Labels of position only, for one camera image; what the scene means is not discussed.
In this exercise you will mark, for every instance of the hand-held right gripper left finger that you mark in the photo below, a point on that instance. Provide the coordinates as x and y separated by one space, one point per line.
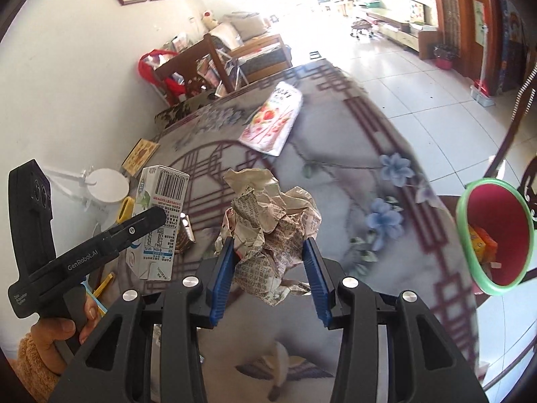
222 273

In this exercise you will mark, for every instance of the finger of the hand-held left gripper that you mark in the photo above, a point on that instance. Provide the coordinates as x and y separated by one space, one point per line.
138 222

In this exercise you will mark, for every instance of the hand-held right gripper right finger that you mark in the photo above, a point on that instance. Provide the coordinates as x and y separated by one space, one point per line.
314 277

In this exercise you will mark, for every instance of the white green milk carton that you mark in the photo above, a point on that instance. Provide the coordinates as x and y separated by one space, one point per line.
161 193

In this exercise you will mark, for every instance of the newspaper ball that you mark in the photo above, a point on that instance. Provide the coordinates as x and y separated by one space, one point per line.
268 226

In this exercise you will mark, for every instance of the small yellow box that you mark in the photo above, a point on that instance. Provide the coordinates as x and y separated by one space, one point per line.
482 243

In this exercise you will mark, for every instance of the red bin green rim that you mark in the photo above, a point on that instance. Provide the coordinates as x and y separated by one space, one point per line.
503 218

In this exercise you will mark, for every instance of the person's left forearm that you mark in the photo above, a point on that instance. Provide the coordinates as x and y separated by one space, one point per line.
35 373

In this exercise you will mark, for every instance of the person's left hand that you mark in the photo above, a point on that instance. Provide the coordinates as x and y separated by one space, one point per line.
52 331

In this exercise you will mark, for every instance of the yellow plastic holder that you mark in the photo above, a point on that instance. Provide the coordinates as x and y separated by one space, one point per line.
126 210

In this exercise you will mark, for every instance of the yellow patterned book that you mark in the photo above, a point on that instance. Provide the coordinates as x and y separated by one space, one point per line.
140 156

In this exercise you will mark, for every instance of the yellow stick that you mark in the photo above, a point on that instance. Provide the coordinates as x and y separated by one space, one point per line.
103 286

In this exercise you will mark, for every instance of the blue yellow packet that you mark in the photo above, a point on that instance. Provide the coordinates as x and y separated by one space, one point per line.
94 300

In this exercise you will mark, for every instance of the floral chair cushion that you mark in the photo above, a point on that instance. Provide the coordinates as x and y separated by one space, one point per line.
184 111

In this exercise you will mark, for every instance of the red cloth bag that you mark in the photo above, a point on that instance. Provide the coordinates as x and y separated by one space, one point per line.
157 65

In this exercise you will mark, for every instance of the pink strawberry snack box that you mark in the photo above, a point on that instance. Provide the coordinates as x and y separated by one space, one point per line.
272 121

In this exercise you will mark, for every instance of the dark wooden dining chair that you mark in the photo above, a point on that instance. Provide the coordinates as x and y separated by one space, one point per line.
188 63

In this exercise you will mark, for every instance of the wooden sofa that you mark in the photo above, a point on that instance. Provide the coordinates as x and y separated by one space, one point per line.
260 52

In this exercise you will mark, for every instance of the plush toy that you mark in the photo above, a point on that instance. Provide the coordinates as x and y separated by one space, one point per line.
209 20

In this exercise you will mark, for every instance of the small dark stool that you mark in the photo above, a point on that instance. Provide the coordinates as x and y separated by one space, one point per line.
314 54

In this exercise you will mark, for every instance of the swivel chair base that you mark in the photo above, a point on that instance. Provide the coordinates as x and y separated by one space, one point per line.
363 29

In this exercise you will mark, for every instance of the red flower pot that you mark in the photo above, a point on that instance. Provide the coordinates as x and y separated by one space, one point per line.
444 59

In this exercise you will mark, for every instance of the low television cabinet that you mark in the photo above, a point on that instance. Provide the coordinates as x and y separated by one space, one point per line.
398 29

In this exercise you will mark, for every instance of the small framed picture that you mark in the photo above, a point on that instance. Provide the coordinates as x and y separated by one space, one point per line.
420 12

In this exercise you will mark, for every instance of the carved wooden partition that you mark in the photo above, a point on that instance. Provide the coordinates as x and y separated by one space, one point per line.
457 12

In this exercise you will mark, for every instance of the colourful printed door curtain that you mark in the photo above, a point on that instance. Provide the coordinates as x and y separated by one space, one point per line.
514 46

